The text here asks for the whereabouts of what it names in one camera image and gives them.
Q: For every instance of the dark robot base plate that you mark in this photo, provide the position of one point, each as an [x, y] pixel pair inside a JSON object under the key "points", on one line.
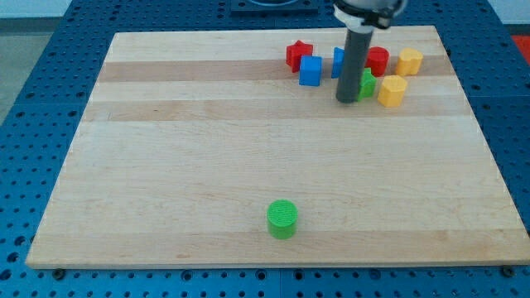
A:
{"points": [[248, 7]]}

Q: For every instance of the red star block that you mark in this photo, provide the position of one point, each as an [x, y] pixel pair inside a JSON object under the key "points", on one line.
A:
{"points": [[295, 52]]}

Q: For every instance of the red cylinder block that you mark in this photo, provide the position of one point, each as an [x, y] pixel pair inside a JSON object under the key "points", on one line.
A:
{"points": [[377, 60]]}

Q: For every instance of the wooden board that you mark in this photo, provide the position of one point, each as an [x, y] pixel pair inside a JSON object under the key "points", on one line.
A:
{"points": [[188, 137]]}

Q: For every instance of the yellow hexagon block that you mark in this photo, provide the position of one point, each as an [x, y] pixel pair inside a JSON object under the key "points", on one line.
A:
{"points": [[392, 90]]}

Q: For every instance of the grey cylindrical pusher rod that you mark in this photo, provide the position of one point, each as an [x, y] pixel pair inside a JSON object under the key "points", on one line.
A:
{"points": [[356, 49]]}

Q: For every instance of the blue cube block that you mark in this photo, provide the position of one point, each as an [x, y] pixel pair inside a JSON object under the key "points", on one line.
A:
{"points": [[310, 70]]}

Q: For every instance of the yellow heart block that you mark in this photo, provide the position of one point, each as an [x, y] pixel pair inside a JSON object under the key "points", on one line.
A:
{"points": [[409, 62]]}

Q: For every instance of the blue block behind rod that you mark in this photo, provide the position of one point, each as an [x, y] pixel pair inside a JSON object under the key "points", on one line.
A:
{"points": [[338, 58]]}

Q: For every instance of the green star block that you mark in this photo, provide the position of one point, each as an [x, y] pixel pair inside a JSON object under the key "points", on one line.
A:
{"points": [[367, 85]]}

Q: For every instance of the green cylinder block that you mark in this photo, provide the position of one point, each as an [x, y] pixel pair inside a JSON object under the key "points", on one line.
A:
{"points": [[282, 216]]}

